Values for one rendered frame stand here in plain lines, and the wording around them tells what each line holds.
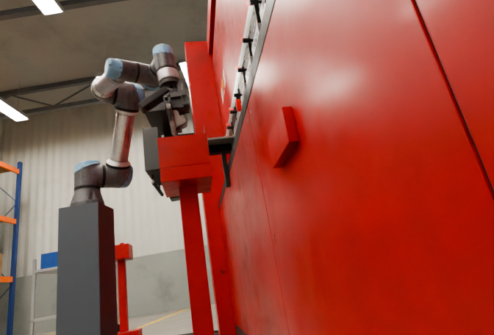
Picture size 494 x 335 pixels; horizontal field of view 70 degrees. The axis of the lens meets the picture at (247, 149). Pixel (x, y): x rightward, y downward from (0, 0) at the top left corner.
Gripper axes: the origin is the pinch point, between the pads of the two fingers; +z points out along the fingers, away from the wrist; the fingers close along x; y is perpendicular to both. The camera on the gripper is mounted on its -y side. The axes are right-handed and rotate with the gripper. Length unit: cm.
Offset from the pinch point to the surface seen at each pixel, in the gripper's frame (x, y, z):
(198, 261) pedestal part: 2.3, -0.1, 42.6
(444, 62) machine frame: -92, 21, 39
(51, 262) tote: 337, -159, -20
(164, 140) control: -4.8, -3.2, 3.9
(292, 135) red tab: -56, 20, 30
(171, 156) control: -4.8, -1.9, 9.8
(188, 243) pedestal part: 2.3, -1.9, 36.6
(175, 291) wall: 781, -59, 38
